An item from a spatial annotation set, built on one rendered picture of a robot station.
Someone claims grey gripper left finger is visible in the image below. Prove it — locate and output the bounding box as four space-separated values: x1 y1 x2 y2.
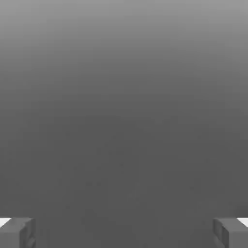
0 217 37 248

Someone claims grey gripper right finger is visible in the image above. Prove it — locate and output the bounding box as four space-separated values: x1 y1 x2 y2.
212 217 248 248

